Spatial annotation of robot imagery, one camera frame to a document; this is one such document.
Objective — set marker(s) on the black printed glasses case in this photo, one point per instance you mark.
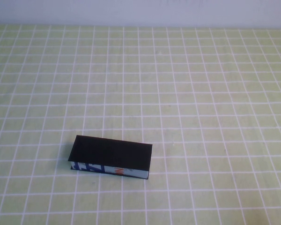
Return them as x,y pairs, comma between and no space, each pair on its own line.
110,152

